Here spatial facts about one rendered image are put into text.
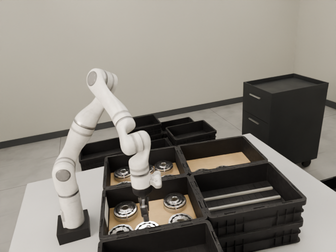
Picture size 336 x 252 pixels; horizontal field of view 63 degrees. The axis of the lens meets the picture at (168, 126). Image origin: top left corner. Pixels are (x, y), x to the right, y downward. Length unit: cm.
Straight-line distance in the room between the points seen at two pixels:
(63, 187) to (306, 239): 106
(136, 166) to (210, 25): 368
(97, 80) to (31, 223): 87
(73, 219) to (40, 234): 22
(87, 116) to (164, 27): 317
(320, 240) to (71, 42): 353
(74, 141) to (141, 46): 307
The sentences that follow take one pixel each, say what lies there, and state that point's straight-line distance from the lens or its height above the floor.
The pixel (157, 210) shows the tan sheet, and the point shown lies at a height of 83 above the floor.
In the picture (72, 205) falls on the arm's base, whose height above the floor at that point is 88.
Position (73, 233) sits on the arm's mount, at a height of 75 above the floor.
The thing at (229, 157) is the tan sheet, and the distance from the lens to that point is 162.
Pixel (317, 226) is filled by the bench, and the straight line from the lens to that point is 147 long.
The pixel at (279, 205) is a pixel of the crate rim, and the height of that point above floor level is 93.
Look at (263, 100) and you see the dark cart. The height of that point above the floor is 80.
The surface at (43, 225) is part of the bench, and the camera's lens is 159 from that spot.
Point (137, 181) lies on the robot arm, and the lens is 100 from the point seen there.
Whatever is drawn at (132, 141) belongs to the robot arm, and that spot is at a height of 125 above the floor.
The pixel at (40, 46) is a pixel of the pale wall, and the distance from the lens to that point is 406.
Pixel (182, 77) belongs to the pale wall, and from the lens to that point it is 439.
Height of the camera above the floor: 166
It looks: 24 degrees down
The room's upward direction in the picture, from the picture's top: 5 degrees counter-clockwise
